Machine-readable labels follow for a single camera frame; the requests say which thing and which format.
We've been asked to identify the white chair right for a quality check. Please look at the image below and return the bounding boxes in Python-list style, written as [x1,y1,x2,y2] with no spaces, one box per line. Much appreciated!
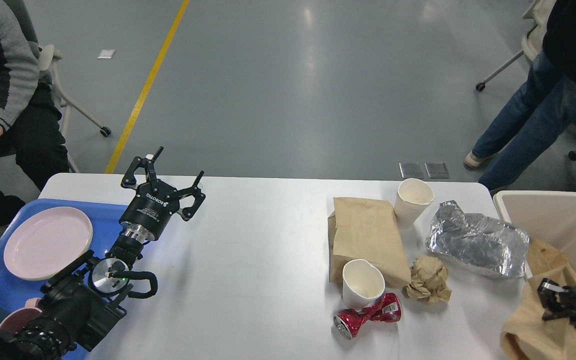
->
[475,0,576,162]

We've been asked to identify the metal floor plates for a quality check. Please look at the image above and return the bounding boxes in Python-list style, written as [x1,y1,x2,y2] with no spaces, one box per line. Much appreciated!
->
[398,162,450,180]

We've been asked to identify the brown paper bag front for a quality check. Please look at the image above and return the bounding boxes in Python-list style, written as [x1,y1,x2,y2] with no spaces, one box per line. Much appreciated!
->
[500,265,576,360]

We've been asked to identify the large brown paper bag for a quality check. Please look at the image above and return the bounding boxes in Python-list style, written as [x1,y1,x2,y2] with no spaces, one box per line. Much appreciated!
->
[327,197,412,289]

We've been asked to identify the white paper cup front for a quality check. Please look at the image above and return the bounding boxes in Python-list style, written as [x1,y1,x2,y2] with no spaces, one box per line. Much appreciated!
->
[342,259,386,310]

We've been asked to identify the white chair left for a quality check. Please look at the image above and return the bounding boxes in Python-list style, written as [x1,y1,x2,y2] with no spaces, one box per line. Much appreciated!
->
[35,44,112,173]

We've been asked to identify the pink plate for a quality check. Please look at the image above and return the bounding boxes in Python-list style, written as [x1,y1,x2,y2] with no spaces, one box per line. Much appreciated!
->
[3,206,93,281]

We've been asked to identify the blue plastic tray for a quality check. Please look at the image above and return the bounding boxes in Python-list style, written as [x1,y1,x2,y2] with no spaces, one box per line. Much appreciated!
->
[0,199,127,313]

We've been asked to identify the white paper cup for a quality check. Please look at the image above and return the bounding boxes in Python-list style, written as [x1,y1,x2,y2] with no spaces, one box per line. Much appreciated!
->
[393,178,435,228]
[342,259,386,310]

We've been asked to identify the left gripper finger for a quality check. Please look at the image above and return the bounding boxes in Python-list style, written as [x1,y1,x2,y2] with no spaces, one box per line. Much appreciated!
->
[121,146,166,194]
[165,171,207,222]

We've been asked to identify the standing person blue jeans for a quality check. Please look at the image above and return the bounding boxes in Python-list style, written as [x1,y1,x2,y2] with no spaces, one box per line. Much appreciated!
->
[464,0,576,192]

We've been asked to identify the white chair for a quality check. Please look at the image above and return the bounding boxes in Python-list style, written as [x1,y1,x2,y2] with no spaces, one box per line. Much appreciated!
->
[35,44,112,173]
[475,0,576,162]

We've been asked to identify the white plastic bin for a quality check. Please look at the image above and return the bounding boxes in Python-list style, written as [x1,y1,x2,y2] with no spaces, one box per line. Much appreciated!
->
[493,190,576,272]

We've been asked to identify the pink mug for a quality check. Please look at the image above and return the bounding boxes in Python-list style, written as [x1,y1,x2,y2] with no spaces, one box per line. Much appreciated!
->
[0,297,42,334]

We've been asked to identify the seated person grey sweater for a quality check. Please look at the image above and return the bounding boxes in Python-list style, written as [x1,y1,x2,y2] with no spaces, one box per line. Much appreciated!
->
[0,0,70,227]

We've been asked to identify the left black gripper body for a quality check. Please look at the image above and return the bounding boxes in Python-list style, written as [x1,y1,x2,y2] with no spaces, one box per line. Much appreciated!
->
[119,181,180,243]

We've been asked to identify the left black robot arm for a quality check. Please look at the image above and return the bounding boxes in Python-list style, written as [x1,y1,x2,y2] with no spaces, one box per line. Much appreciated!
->
[0,146,206,360]

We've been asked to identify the crumpled brown paper ball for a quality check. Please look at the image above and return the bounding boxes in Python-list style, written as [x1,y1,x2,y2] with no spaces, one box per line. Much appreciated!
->
[402,255,452,305]

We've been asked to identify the white paper cup back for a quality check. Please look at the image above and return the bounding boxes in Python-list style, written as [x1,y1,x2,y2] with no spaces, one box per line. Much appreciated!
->
[393,178,435,228]

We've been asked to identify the crumpled aluminium foil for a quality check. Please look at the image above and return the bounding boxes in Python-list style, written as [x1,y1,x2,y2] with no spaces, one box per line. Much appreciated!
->
[423,200,530,280]

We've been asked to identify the crushed red soda can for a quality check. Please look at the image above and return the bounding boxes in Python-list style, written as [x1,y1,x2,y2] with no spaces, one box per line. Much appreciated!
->
[333,292,402,340]

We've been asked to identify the brown paper bag in bin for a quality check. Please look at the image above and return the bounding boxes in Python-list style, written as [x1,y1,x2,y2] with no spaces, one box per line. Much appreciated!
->
[526,237,569,276]

